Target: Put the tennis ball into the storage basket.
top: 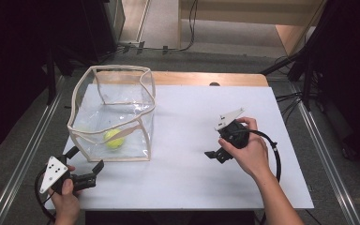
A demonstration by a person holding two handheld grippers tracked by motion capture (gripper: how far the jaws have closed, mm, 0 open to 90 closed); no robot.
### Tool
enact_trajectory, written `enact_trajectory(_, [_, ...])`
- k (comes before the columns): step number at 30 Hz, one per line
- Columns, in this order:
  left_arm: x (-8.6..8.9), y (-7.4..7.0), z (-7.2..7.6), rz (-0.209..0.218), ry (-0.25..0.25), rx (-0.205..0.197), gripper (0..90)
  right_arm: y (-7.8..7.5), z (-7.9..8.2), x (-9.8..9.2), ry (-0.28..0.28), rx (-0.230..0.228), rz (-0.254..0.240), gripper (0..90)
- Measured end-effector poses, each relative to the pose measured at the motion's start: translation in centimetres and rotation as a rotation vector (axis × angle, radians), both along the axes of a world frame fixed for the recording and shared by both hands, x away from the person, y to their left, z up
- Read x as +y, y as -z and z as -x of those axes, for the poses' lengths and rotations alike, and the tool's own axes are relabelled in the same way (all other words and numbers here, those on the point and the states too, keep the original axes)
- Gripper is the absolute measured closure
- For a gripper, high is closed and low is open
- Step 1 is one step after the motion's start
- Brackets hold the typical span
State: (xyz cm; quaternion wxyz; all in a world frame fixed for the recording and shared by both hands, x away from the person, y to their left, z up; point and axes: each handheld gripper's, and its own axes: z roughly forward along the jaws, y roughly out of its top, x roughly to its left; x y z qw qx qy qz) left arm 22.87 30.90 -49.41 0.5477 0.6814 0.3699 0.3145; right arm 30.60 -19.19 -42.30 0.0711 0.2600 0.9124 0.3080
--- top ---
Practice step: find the white board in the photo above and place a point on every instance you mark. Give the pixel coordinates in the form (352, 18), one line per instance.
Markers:
(184, 175)

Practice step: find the wooden table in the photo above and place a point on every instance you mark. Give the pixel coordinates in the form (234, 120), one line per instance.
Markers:
(200, 78)

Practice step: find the black curtain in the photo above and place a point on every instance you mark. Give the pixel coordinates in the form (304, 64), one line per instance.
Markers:
(350, 78)
(9, 78)

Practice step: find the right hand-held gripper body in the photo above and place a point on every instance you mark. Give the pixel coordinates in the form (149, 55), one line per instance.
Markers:
(239, 134)

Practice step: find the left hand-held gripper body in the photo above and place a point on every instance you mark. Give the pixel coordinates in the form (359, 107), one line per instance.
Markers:
(53, 172)

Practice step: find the person's left hand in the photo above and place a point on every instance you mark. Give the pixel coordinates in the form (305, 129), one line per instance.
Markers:
(67, 203)

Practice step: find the light wooden furniture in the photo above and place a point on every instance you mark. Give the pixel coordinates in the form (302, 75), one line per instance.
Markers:
(247, 15)

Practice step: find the metal floor rail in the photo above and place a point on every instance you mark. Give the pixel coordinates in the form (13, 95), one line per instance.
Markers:
(22, 168)
(318, 143)

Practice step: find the clear plastic bin beige trim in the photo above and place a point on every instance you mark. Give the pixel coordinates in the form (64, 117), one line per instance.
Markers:
(112, 103)

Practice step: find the person's dark legs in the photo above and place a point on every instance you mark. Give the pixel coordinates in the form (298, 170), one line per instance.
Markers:
(168, 218)

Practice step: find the yellow tennis ball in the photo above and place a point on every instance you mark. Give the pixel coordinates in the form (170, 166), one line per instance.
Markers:
(115, 143)

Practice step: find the person's right hand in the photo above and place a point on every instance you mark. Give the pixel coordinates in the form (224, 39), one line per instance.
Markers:
(254, 156)

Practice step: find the black metal stand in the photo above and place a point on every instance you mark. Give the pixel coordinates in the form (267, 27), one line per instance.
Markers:
(281, 64)
(50, 84)

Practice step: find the dark cabinet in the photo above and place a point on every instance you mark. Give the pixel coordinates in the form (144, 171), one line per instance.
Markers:
(84, 28)

